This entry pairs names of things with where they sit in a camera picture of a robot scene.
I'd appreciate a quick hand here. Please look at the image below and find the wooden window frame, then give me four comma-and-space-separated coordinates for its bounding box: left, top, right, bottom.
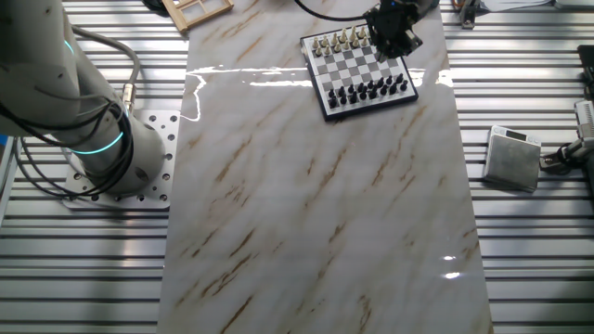
161, 0, 235, 34

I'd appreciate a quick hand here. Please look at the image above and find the black white chessboard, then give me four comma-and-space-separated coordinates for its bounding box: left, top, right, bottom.
300, 21, 420, 123

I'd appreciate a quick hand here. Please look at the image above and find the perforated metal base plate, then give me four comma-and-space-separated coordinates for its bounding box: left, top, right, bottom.
62, 109, 182, 210

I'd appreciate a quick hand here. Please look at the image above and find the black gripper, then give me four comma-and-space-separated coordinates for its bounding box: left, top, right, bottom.
364, 0, 424, 64

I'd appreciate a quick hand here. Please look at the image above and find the small silver camera on mount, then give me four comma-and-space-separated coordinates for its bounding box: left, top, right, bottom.
540, 99, 594, 176

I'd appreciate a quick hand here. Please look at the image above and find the grey cable with metal connector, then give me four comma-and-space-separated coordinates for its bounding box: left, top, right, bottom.
71, 25, 143, 115

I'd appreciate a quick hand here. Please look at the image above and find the black bracket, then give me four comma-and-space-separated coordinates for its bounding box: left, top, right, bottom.
576, 44, 594, 101

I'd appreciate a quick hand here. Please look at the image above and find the black looped cable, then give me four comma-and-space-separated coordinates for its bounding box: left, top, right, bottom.
0, 99, 136, 200

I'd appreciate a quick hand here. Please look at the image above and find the silver digital scale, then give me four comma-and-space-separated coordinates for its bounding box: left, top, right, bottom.
482, 124, 543, 194

